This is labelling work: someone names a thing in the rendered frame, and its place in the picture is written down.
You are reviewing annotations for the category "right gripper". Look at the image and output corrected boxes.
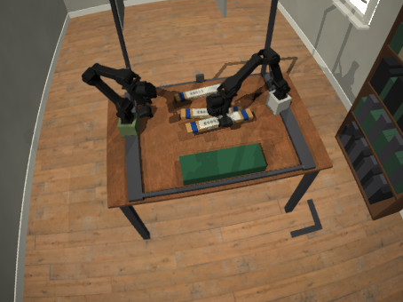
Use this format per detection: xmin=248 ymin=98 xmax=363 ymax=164
xmin=132 ymin=95 xmax=154 ymax=118

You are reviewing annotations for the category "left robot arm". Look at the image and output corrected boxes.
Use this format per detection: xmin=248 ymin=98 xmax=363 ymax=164
xmin=206 ymin=47 xmax=291 ymax=116

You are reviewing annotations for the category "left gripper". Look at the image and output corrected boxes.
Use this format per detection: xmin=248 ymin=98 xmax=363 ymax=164
xmin=218 ymin=104 xmax=233 ymax=127

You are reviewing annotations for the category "white welding electrode pack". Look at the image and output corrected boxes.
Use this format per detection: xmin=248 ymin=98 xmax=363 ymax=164
xmin=181 ymin=107 xmax=242 ymax=119
xmin=186 ymin=108 xmax=253 ymax=135

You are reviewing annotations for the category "tan cardboard box with white label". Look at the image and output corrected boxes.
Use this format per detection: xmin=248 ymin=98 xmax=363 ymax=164
xmin=174 ymin=83 xmax=221 ymax=103

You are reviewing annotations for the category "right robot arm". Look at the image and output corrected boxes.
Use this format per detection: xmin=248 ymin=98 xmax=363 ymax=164
xmin=82 ymin=63 xmax=157 ymax=124

